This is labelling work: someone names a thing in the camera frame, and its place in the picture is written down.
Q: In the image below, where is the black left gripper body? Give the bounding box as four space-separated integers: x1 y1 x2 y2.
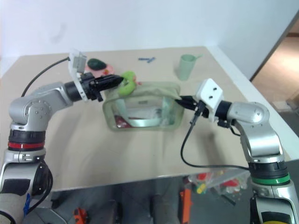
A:
80 72 104 103

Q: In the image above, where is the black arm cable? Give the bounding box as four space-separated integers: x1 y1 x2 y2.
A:
20 57 71 98
180 100 250 170

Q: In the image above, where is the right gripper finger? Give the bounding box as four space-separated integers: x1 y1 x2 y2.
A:
179 95 197 105
174 99 196 111

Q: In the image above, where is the red packet in pouch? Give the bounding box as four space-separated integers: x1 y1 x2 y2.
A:
114 115 130 128

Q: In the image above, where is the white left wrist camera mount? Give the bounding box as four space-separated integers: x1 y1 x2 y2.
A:
68 49 89 103

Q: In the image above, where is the light green plastic cup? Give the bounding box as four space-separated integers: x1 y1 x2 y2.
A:
178 53 204 81

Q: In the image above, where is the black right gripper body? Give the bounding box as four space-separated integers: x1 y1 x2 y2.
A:
190 96 210 119

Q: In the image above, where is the orange and black tool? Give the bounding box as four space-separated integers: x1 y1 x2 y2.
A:
179 186 192 224

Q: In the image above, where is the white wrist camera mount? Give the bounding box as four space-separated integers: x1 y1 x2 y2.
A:
195 78 225 123
68 49 89 103

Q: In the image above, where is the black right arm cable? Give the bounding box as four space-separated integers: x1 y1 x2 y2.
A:
180 100 250 170

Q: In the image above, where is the pink plate with dark item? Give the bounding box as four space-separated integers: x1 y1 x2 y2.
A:
84 62 115 77

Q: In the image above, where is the green plush keychain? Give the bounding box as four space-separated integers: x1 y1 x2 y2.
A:
116 70 139 97

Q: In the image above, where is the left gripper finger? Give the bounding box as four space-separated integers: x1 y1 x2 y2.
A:
94 74 124 85
94 81 122 91

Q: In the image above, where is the green transparent zip pouch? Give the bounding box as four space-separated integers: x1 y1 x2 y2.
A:
102 81 185 133

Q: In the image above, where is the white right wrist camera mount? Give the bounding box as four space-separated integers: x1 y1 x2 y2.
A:
195 78 225 123

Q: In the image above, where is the clear bag of colourful items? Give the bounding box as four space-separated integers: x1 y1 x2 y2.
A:
186 168 251 206

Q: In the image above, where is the dark green oval object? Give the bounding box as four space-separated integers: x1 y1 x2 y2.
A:
87 58 106 71

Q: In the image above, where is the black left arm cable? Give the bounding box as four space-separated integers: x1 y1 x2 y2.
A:
20 57 71 98

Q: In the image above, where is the orange and black toy vehicle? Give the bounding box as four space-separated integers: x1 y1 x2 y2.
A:
73 207 89 224

